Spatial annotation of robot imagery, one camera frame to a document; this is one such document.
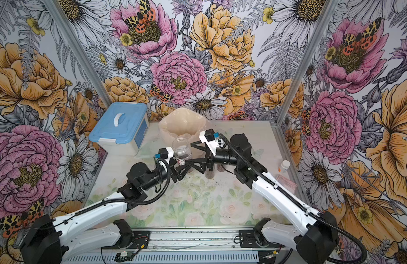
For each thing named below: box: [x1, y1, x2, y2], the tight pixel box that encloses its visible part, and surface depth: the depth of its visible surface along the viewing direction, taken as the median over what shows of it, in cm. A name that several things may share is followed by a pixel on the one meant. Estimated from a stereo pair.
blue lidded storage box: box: [88, 101, 150, 157], surface depth 98 cm
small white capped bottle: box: [281, 159, 291, 174], surface depth 93 cm
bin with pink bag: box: [158, 107, 208, 157], surface depth 92 cm
